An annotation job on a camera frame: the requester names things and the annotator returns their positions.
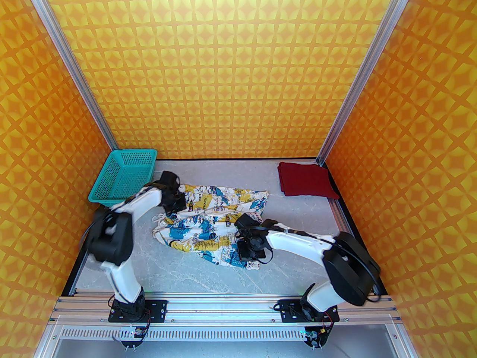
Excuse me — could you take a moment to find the white cartoon print garment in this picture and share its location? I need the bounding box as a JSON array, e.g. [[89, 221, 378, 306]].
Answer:
[[151, 184, 269, 271]]

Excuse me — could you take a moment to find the dark red shirt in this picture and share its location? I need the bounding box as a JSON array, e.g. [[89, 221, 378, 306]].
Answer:
[[278, 161, 340, 200]]

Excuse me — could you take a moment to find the teal perforated plastic basket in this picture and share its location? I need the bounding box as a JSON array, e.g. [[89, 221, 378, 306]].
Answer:
[[88, 149, 158, 208]]

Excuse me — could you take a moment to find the small electronics board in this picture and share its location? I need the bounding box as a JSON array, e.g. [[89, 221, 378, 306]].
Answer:
[[303, 325, 330, 349], [119, 325, 149, 350]]

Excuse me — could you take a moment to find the aluminium mounting rail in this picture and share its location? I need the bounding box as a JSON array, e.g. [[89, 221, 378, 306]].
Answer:
[[50, 291, 405, 325]]

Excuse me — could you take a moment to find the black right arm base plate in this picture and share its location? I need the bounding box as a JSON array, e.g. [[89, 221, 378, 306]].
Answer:
[[278, 299, 340, 323]]

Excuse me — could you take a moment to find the perforated metal cable tray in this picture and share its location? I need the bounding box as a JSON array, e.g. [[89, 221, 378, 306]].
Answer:
[[39, 325, 407, 342]]

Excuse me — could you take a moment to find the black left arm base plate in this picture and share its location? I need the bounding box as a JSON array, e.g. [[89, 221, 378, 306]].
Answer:
[[108, 299, 168, 323]]

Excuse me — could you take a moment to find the aluminium frame post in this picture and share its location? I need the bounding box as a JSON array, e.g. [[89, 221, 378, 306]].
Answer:
[[316, 0, 420, 167], [20, 0, 120, 152]]

